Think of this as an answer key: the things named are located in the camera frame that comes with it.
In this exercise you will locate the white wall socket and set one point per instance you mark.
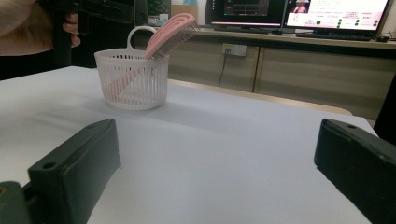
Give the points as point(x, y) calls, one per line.
point(235, 49)

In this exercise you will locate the teal poster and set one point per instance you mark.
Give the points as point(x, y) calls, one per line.
point(190, 2)

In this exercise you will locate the green potted plant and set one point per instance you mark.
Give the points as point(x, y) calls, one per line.
point(157, 6)

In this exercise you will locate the black keyboard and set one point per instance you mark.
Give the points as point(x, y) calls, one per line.
point(333, 36)
point(243, 30)

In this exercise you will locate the long beige cabinet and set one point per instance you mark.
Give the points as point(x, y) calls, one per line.
point(311, 74)

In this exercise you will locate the teal object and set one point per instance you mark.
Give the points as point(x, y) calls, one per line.
point(155, 22)

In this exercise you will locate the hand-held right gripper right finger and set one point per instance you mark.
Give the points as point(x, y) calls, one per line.
point(358, 161)

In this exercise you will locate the black computer mouse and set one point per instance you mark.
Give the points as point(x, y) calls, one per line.
point(277, 32)
point(382, 39)

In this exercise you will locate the monitor with bright screen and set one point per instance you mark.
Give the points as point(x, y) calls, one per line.
point(336, 14)

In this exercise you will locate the monitor with dark screen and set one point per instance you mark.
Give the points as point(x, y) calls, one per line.
point(246, 11)

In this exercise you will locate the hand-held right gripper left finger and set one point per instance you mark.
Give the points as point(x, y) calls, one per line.
point(76, 168)

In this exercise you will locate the wooden box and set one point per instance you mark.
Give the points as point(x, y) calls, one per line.
point(177, 10)

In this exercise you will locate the pink hairbrush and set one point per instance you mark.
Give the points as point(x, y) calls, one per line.
point(169, 32)

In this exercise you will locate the white slotted plastic basket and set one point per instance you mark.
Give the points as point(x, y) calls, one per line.
point(134, 93)

